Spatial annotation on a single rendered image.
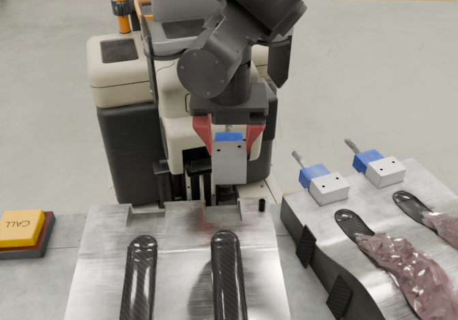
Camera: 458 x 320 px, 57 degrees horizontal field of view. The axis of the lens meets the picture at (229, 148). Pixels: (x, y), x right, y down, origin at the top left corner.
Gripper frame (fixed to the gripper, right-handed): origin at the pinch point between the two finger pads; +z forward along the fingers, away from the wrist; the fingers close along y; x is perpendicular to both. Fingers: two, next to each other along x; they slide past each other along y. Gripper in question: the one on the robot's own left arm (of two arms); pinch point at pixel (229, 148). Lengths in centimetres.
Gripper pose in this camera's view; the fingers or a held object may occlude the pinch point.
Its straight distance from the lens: 62.0
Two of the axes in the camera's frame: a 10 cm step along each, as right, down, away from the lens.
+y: 10.0, -0.1, 0.0
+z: 0.0, 7.9, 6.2
